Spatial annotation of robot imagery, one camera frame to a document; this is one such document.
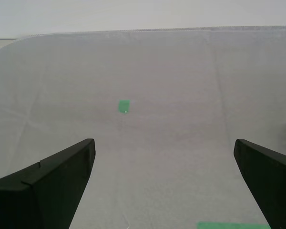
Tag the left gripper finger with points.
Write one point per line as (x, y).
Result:
(38, 190)
(271, 179)

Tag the long green tape strip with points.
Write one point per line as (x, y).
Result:
(228, 225)

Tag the small green tape mark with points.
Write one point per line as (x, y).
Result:
(124, 106)

